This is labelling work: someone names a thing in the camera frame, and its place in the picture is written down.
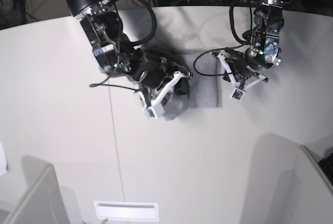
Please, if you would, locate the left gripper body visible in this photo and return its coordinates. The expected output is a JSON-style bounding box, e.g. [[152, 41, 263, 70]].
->
[[225, 49, 260, 81]]

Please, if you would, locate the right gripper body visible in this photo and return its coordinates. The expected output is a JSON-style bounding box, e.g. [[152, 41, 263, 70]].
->
[[126, 55, 177, 99]]

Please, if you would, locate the grey T-shirt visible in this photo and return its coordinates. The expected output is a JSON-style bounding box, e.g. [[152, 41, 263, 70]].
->
[[146, 52, 219, 121]]

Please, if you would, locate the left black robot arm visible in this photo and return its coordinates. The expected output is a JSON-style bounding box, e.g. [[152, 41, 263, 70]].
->
[[225, 0, 291, 82]]

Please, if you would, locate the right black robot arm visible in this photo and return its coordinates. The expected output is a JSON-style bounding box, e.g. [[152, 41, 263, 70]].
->
[[65, 0, 193, 99]]

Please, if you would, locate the black keyboard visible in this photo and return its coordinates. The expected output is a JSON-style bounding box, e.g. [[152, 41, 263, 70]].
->
[[318, 153, 333, 183]]

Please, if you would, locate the white slotted tray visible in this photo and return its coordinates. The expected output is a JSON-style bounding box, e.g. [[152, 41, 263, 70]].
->
[[94, 201, 159, 222]]

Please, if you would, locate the left grey chair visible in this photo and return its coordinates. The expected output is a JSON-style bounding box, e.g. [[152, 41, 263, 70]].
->
[[1, 155, 83, 223]]

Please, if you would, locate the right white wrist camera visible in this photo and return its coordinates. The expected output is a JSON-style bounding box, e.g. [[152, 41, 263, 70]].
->
[[138, 71, 193, 120]]

